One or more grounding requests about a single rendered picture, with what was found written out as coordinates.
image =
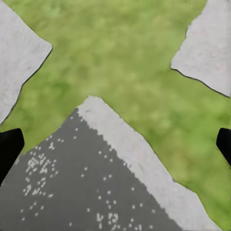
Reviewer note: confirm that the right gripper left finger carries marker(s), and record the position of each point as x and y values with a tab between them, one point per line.
11	144

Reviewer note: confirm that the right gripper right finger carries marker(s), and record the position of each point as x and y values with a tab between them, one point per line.
224	143

